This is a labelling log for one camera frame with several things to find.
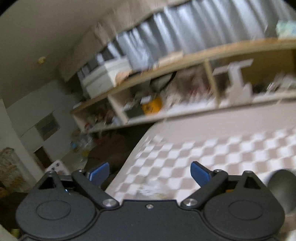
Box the clear stemmed glass cup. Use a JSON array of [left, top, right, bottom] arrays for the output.
[[135, 179, 174, 200]]

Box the small steel cup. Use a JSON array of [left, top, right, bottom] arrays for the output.
[[267, 169, 295, 215]]

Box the checkered table cloth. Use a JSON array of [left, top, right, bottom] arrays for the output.
[[105, 126, 296, 239]]

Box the dark green box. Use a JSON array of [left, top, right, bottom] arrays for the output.
[[124, 105, 144, 118]]

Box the white wooden stand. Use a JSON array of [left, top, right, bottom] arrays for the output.
[[213, 59, 253, 105]]

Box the yellow box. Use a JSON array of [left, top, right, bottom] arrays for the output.
[[141, 95, 163, 115]]

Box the white storage box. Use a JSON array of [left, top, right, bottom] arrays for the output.
[[81, 56, 132, 98]]

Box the wooden shelf unit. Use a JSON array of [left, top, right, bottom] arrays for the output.
[[71, 38, 295, 133]]

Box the ceiling smoke detector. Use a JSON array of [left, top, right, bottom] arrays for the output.
[[38, 56, 46, 64]]

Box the beige printed curtain valance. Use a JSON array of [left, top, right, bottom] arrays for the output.
[[58, 0, 186, 82]]

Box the silver grey curtain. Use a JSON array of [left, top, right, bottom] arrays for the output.
[[78, 1, 295, 79]]

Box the tissue pack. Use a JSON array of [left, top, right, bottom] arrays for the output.
[[275, 20, 296, 39]]

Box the black headband strap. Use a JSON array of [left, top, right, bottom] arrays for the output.
[[149, 70, 178, 92]]

